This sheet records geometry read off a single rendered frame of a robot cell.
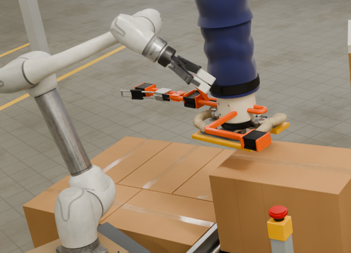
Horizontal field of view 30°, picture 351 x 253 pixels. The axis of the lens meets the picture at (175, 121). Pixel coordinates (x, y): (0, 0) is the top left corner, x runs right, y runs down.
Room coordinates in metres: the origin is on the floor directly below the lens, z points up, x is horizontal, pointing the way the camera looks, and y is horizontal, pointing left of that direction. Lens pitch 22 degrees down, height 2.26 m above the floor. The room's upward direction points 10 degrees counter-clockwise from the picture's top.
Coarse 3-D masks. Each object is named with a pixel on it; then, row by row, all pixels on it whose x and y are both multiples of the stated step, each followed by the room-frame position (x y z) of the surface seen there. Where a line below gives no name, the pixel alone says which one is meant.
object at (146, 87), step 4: (140, 84) 3.19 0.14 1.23; (144, 84) 3.18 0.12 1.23; (148, 84) 3.17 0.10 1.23; (152, 84) 3.16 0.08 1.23; (136, 88) 3.15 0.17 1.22; (140, 88) 3.13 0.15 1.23; (144, 88) 3.11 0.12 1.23; (148, 88) 3.12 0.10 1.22; (152, 88) 3.14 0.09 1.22; (144, 96) 3.12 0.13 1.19; (148, 96) 3.11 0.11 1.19
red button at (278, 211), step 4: (272, 208) 2.08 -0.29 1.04; (276, 208) 2.07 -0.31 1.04; (280, 208) 2.06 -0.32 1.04; (284, 208) 2.06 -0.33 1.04; (268, 212) 2.06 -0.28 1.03; (272, 212) 2.05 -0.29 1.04; (276, 212) 2.04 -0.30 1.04; (280, 212) 2.04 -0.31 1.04; (284, 212) 2.04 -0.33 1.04; (272, 216) 2.04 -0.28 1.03; (276, 216) 2.03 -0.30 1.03; (280, 216) 2.03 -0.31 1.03; (284, 216) 2.03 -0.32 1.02; (276, 220) 2.04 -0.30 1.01; (280, 220) 2.04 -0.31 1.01
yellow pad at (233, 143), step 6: (198, 132) 2.76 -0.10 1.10; (240, 132) 2.61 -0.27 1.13; (192, 138) 2.74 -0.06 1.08; (198, 138) 2.71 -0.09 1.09; (204, 138) 2.69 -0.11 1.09; (210, 138) 2.67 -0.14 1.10; (216, 138) 2.65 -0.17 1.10; (222, 138) 2.63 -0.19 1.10; (228, 138) 2.62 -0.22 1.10; (222, 144) 2.61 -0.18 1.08; (228, 144) 2.58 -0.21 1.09; (234, 144) 2.56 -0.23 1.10; (240, 144) 2.55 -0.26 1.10; (246, 150) 2.51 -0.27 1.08
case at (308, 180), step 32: (256, 160) 2.66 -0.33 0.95; (288, 160) 2.61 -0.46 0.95; (320, 160) 2.56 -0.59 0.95; (224, 192) 2.57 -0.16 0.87; (256, 192) 2.47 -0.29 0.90; (288, 192) 2.38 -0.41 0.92; (320, 192) 2.29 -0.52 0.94; (224, 224) 2.58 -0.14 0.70; (256, 224) 2.48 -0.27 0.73; (320, 224) 2.30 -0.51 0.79
